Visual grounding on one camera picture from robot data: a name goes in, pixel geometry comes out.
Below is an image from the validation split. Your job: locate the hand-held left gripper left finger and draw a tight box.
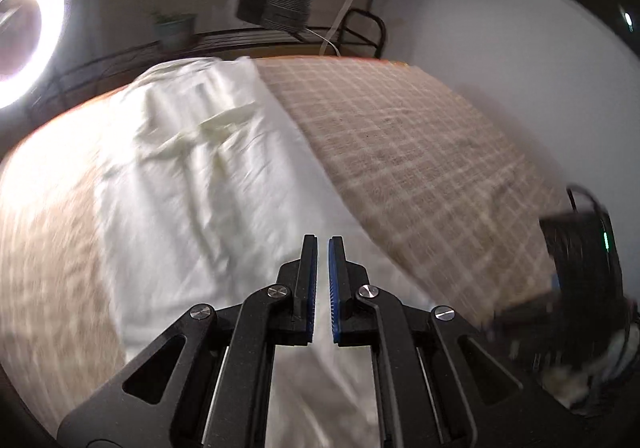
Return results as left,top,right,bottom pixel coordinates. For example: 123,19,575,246
57,234,318,448

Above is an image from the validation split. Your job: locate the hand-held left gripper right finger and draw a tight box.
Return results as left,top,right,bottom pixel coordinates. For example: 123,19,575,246
328,235,591,448

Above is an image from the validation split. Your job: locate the white long-sleeved shirt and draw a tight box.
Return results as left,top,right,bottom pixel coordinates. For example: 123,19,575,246
95,55,436,448

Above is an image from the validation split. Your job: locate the black metal clothes rack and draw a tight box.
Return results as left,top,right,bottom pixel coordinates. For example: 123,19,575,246
25,0,390,129

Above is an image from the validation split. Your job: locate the beige checkered blanket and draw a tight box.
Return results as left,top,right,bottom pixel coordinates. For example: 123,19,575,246
0,55,586,439

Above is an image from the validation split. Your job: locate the potted plant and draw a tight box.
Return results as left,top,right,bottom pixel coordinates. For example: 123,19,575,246
150,10,197,51

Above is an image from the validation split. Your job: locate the ring light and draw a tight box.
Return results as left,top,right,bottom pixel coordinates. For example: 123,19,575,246
0,0,67,110

